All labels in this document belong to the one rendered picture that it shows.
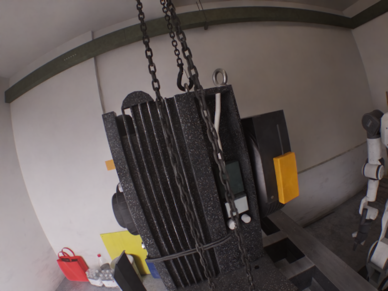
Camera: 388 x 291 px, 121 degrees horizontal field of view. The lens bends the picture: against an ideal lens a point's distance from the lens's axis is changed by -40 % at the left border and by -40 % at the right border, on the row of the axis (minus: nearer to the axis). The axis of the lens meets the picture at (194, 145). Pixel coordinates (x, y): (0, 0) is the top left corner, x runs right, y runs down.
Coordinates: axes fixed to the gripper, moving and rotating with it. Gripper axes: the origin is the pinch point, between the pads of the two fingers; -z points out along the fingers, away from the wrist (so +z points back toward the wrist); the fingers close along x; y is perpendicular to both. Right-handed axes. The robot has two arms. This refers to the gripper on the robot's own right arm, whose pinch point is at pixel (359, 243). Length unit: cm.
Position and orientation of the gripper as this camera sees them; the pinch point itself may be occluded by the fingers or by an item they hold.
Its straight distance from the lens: 140.9
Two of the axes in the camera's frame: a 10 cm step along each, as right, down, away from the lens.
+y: 1.3, 0.6, -9.9
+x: -9.9, 0.6, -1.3
